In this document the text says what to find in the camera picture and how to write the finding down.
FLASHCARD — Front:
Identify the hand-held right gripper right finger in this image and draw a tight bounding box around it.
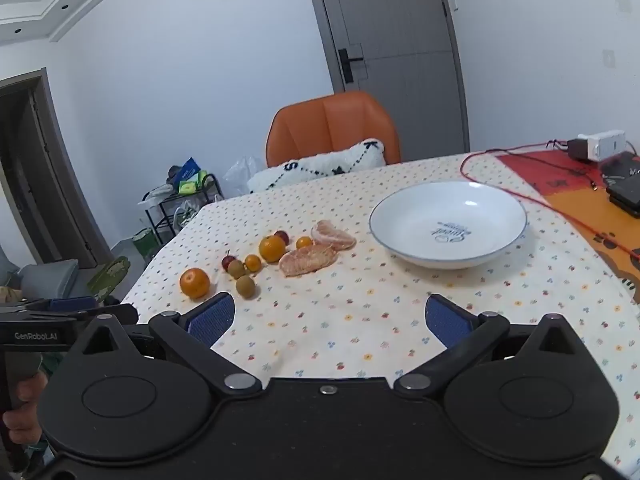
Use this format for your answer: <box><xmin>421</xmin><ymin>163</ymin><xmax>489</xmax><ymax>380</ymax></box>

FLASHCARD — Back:
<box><xmin>394</xmin><ymin>294</ymin><xmax>591</xmax><ymax>392</ymax></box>

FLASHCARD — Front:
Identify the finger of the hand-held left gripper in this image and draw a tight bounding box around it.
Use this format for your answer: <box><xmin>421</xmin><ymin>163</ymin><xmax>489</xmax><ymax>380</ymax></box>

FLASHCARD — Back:
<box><xmin>21</xmin><ymin>296</ymin><xmax>139</xmax><ymax>323</ymax></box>

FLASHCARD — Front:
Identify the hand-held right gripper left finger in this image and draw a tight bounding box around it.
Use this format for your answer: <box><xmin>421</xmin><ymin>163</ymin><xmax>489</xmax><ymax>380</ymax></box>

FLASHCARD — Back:
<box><xmin>75</xmin><ymin>294</ymin><xmax>263</xmax><ymax>392</ymax></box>

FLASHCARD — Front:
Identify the orange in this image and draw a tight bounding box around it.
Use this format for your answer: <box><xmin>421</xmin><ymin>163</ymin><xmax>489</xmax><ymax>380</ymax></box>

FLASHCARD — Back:
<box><xmin>179</xmin><ymin>268</ymin><xmax>211</xmax><ymax>299</ymax></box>
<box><xmin>258</xmin><ymin>234</ymin><xmax>287</xmax><ymax>264</ymax></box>

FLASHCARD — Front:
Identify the white plate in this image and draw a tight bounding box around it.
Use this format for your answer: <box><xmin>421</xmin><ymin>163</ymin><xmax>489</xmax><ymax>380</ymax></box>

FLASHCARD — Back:
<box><xmin>369</xmin><ymin>181</ymin><xmax>528</xmax><ymax>270</ymax></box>

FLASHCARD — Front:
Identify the peeled pomelo piece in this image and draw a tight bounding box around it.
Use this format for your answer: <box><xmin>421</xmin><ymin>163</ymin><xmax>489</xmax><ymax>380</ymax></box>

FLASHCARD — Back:
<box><xmin>310</xmin><ymin>219</ymin><xmax>358</xmax><ymax>251</ymax></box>
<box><xmin>278</xmin><ymin>244</ymin><xmax>339</xmax><ymax>278</ymax></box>

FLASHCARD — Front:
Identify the person's left hand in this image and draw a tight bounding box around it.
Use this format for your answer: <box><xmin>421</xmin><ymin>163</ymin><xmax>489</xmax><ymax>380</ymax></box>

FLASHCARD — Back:
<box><xmin>2</xmin><ymin>372</ymin><xmax>48</xmax><ymax>446</ymax></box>

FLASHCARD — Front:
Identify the grey sofa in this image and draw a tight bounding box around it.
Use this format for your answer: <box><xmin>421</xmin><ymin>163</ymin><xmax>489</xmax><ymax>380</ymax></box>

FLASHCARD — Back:
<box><xmin>0</xmin><ymin>259</ymin><xmax>96</xmax><ymax>306</ymax></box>

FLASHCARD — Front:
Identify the green camouflage slipper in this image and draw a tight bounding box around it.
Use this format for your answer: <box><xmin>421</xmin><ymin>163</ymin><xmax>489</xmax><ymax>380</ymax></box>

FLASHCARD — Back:
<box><xmin>88</xmin><ymin>256</ymin><xmax>132</xmax><ymax>301</ymax></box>

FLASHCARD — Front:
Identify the green bag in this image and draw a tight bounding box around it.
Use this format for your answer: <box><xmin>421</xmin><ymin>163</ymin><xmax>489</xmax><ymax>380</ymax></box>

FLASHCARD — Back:
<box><xmin>131</xmin><ymin>228</ymin><xmax>162</xmax><ymax>261</ymax></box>

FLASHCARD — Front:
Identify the clear plastic bag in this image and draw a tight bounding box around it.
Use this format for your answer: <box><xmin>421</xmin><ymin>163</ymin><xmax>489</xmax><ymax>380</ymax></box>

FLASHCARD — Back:
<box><xmin>222</xmin><ymin>156</ymin><xmax>264</xmax><ymax>196</ymax></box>

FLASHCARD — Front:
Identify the blue packet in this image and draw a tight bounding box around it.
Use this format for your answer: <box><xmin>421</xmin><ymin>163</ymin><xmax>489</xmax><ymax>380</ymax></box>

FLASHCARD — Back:
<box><xmin>176</xmin><ymin>158</ymin><xmax>202</xmax><ymax>182</ymax></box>

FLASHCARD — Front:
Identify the red and orange mat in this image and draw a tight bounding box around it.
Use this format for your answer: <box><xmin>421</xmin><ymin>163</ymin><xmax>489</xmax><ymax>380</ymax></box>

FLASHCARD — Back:
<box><xmin>495</xmin><ymin>146</ymin><xmax>640</xmax><ymax>307</ymax></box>

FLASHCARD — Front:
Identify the white patterned cushion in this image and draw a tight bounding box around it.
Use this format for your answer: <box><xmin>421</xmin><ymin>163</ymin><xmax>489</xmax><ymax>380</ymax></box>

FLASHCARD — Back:
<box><xmin>248</xmin><ymin>138</ymin><xmax>387</xmax><ymax>194</ymax></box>

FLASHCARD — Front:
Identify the dark grey power adapter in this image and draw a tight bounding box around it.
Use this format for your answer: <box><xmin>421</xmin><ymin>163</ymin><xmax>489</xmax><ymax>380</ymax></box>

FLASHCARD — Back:
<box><xmin>566</xmin><ymin>138</ymin><xmax>592</xmax><ymax>162</ymax></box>

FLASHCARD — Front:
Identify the black box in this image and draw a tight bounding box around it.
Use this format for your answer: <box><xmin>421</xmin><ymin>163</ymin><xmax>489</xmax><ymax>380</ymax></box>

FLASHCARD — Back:
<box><xmin>606</xmin><ymin>174</ymin><xmax>640</xmax><ymax>219</ymax></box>

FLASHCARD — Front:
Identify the orange chair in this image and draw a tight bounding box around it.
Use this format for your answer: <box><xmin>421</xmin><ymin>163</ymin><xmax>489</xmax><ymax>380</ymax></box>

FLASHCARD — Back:
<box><xmin>265</xmin><ymin>91</ymin><xmax>402</xmax><ymax>169</ymax></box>

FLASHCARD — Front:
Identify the white power adapter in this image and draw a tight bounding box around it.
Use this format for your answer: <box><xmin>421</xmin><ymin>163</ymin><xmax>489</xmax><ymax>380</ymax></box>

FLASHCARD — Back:
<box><xmin>577</xmin><ymin>130</ymin><xmax>629</xmax><ymax>163</ymax></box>

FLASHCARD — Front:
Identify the grey door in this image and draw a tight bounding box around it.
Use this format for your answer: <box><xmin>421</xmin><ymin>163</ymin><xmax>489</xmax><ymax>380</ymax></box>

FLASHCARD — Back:
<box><xmin>301</xmin><ymin>0</ymin><xmax>471</xmax><ymax>163</ymax></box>

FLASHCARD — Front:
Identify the black wire rack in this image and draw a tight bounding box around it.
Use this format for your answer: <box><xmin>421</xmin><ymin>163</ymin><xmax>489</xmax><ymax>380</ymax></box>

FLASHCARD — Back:
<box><xmin>138</xmin><ymin>173</ymin><xmax>226</xmax><ymax>252</ymax></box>

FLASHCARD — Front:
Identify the dark doorway frame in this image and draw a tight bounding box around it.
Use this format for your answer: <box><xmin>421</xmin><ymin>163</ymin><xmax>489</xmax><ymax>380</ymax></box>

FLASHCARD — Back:
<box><xmin>0</xmin><ymin>67</ymin><xmax>113</xmax><ymax>273</ymax></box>

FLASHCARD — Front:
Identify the red cable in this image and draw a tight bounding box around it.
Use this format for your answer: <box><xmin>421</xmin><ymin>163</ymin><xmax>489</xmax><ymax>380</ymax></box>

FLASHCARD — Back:
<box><xmin>459</xmin><ymin>146</ymin><xmax>640</xmax><ymax>262</ymax></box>

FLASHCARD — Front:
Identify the black door lock handle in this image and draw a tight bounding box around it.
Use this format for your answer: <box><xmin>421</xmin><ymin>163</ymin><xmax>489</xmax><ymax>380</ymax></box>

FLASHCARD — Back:
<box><xmin>338</xmin><ymin>48</ymin><xmax>365</xmax><ymax>85</ymax></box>

